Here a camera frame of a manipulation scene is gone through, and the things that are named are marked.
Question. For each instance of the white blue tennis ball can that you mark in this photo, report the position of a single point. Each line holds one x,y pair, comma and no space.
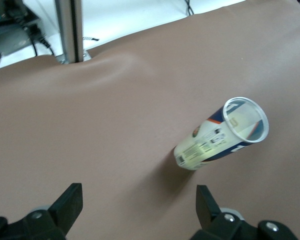
202,150

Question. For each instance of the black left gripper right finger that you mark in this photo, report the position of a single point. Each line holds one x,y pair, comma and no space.
207,207

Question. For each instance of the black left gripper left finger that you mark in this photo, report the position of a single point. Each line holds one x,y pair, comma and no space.
65,205

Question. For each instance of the black electronics box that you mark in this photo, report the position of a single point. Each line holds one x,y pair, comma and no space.
12,37

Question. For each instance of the aluminium camera post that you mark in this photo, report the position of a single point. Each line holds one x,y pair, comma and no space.
70,30

